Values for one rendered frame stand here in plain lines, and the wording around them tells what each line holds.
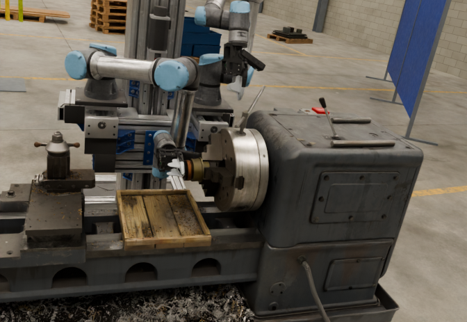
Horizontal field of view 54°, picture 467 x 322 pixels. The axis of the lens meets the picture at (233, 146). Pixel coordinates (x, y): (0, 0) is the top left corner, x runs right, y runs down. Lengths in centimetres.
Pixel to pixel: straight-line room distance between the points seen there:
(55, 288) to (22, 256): 22
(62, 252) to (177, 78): 73
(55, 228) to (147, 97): 95
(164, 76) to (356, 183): 82
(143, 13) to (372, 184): 128
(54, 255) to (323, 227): 95
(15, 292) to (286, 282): 96
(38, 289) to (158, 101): 104
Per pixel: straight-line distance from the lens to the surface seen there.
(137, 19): 227
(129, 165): 225
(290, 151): 159
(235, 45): 174
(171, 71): 175
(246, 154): 161
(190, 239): 163
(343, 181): 172
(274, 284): 184
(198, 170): 166
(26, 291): 171
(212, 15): 187
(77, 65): 197
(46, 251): 153
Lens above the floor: 179
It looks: 21 degrees down
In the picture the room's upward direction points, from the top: 9 degrees clockwise
